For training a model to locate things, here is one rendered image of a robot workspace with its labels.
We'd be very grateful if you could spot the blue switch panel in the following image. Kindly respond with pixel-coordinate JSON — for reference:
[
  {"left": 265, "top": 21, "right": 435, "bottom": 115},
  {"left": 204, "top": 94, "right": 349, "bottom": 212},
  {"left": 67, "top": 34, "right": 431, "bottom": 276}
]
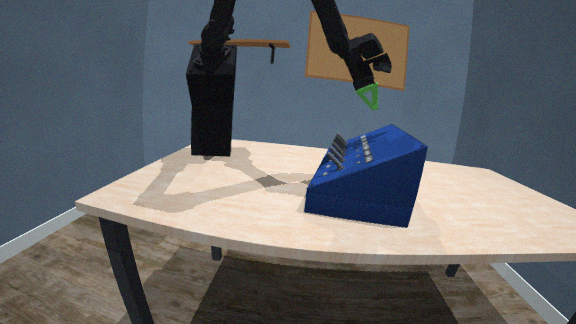
[{"left": 304, "top": 124, "right": 428, "bottom": 228}]

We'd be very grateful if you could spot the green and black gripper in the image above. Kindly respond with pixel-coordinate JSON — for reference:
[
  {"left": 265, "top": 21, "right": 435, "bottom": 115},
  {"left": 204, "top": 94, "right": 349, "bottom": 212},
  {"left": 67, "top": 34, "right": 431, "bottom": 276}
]
[{"left": 348, "top": 60, "right": 378, "bottom": 110}]

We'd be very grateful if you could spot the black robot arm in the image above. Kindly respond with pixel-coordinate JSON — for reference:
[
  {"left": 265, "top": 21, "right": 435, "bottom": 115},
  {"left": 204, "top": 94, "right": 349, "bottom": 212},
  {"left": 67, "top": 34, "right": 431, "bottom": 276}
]
[{"left": 193, "top": 0, "right": 392, "bottom": 78}]

